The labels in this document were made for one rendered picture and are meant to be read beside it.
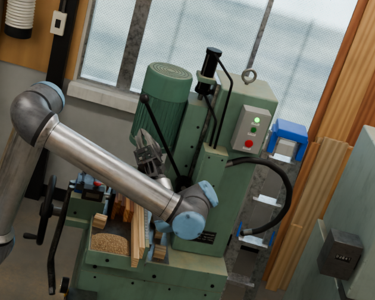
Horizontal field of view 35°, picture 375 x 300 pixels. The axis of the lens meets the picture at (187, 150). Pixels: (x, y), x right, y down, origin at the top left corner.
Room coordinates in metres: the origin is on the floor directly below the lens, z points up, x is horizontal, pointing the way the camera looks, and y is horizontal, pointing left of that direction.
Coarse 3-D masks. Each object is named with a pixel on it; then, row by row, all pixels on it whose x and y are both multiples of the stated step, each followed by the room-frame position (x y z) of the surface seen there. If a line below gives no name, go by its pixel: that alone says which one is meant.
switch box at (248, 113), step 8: (240, 112) 2.03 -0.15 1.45; (248, 112) 1.98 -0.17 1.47; (256, 112) 1.99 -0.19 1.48; (264, 112) 2.02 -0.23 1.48; (240, 120) 2.00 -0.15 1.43; (248, 120) 1.99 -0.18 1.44; (264, 120) 2.00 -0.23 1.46; (240, 128) 1.98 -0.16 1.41; (248, 128) 1.99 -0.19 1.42; (264, 128) 2.00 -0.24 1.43; (232, 136) 2.03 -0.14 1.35; (240, 136) 1.98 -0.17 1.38; (248, 136) 1.99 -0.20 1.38; (256, 136) 2.00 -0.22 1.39; (232, 144) 2.00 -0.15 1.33; (240, 144) 1.99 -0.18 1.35; (256, 144) 2.00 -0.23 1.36; (256, 152) 2.00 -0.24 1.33
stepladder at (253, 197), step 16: (272, 128) 2.90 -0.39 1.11; (288, 128) 2.84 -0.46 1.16; (304, 128) 2.91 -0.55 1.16; (272, 144) 2.82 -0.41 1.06; (304, 144) 2.82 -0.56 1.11; (272, 160) 2.81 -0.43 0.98; (288, 160) 2.84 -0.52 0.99; (256, 176) 2.82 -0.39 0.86; (288, 176) 2.83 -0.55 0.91; (256, 192) 2.81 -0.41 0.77; (272, 208) 2.77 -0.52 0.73; (240, 224) 2.78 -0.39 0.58; (240, 240) 2.74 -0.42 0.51; (256, 240) 2.78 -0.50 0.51; (272, 240) 2.77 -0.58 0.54; (256, 272) 2.74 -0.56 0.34; (224, 288) 2.72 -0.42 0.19; (256, 288) 2.73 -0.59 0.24
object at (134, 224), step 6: (132, 222) 1.94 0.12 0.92; (138, 222) 1.93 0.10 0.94; (132, 228) 1.90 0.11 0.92; (138, 228) 1.89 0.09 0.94; (132, 234) 1.86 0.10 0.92; (138, 234) 1.85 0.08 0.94; (132, 240) 1.82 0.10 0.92; (138, 240) 1.81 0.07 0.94; (132, 246) 1.79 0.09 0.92; (138, 246) 1.77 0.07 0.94; (132, 252) 1.75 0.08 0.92; (138, 252) 1.74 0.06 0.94; (132, 258) 1.72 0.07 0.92; (138, 258) 1.70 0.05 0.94; (132, 264) 1.70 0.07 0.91
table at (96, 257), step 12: (108, 192) 2.14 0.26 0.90; (108, 216) 1.97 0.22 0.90; (120, 216) 1.99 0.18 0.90; (84, 228) 1.92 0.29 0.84; (96, 228) 1.87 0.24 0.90; (108, 228) 1.89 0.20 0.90; (120, 228) 1.91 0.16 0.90; (96, 252) 1.73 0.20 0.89; (108, 252) 1.74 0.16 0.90; (96, 264) 1.73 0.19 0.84; (108, 264) 1.74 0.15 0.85; (120, 264) 1.75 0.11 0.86
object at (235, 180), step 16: (224, 80) 2.12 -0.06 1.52; (240, 80) 2.18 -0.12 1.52; (256, 80) 2.24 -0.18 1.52; (224, 96) 2.03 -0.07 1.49; (240, 96) 2.04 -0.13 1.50; (256, 96) 2.05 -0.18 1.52; (272, 96) 2.10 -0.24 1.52; (272, 112) 2.07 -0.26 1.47; (208, 128) 2.04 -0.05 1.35; (224, 128) 2.03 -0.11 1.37; (224, 144) 2.04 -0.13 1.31; (224, 176) 2.05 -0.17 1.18; (240, 176) 2.06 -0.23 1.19; (224, 192) 2.05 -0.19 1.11; (240, 192) 2.06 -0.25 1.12; (224, 208) 2.06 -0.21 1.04; (208, 224) 2.05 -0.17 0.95; (224, 224) 2.06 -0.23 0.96; (176, 240) 2.02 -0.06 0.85; (224, 240) 2.06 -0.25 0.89
